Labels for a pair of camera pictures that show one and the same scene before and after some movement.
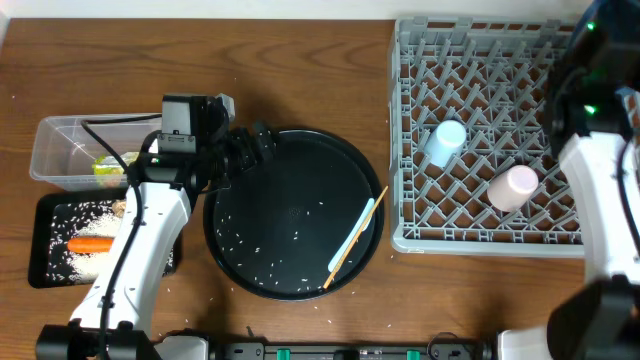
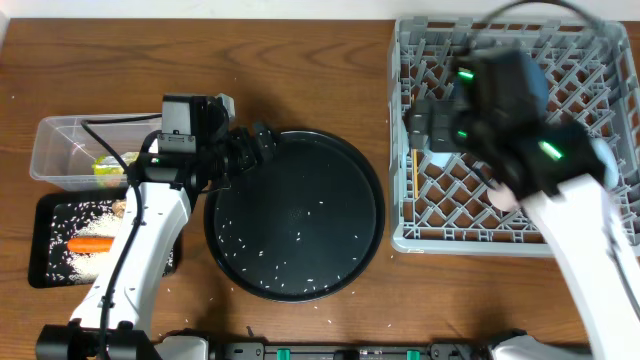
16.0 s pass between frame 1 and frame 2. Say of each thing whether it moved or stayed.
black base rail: stayed
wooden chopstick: moved
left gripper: stayed
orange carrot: stayed
